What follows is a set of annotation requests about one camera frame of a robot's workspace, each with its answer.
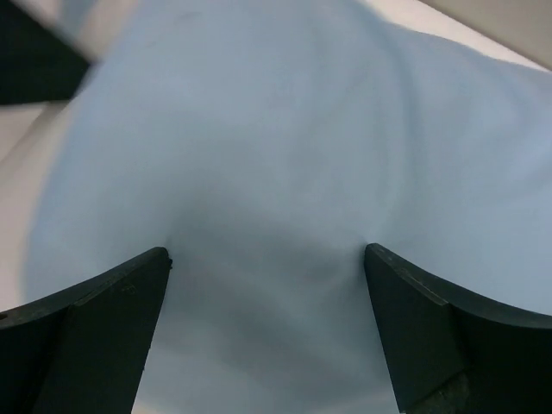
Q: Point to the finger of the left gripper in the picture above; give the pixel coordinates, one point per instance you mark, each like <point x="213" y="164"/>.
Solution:
<point x="37" y="65"/>

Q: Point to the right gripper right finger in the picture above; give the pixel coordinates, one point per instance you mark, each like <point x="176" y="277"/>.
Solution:
<point x="451" y="350"/>

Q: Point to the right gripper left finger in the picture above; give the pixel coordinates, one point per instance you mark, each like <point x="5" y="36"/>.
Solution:
<point x="84" y="349"/>

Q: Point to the light blue pillowcase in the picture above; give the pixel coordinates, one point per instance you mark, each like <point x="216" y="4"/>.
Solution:
<point x="265" y="144"/>

